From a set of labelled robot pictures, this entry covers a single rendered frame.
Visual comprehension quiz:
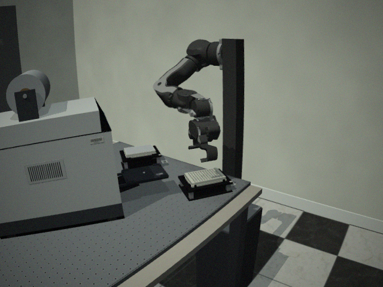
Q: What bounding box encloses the grey cylinder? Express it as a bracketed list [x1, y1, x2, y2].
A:
[6, 70, 50, 114]

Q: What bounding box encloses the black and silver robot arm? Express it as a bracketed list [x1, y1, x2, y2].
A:
[153, 38, 226, 120]

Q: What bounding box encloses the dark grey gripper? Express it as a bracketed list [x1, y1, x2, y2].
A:
[188, 115, 220, 163]

